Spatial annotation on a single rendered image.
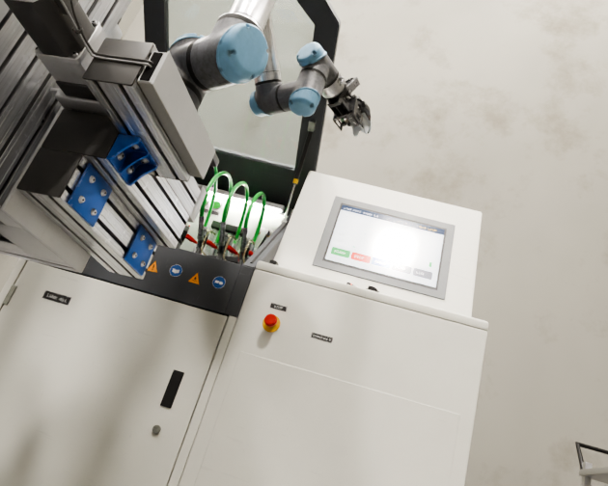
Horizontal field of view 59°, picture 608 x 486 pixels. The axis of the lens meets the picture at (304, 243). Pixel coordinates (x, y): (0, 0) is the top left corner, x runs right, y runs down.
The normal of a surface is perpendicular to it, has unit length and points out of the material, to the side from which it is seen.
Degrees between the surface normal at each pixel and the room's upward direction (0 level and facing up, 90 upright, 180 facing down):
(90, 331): 90
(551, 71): 90
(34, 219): 90
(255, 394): 90
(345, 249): 76
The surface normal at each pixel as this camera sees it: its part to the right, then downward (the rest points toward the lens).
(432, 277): 0.06, -0.61
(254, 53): 0.76, 0.10
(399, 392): -0.01, -0.42
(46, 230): 0.95, 0.19
